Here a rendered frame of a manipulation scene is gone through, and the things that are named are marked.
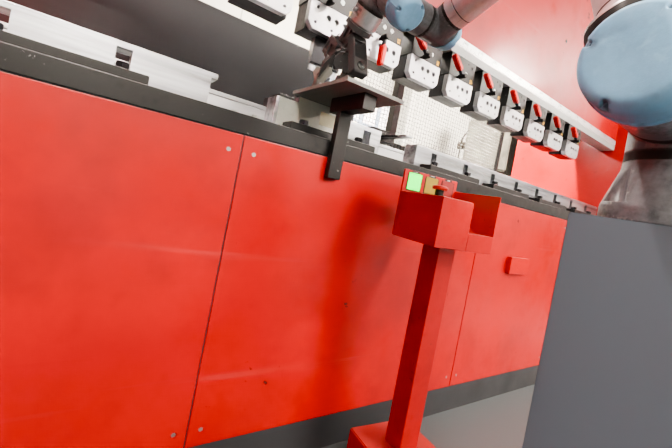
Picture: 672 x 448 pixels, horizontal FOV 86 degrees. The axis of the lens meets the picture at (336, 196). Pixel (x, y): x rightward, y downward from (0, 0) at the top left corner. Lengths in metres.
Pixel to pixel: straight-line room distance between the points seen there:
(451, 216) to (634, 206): 0.41
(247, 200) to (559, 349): 0.65
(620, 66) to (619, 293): 0.27
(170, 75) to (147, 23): 0.59
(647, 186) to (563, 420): 0.32
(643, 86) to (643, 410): 0.36
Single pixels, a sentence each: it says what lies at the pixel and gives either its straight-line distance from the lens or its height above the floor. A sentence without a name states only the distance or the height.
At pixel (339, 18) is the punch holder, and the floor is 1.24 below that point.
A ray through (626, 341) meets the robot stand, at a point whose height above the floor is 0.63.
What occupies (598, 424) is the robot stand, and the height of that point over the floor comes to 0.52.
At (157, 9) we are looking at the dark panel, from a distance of 1.55.
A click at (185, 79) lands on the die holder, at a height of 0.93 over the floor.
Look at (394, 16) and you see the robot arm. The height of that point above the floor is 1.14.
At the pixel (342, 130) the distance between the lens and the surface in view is 0.96.
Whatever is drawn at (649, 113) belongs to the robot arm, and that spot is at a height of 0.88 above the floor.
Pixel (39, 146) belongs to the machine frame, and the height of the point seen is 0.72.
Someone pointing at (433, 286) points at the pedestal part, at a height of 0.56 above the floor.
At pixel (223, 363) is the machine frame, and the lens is 0.98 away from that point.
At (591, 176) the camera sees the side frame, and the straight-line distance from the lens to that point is 2.90.
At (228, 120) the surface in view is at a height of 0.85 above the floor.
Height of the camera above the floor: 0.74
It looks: level
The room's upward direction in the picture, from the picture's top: 11 degrees clockwise
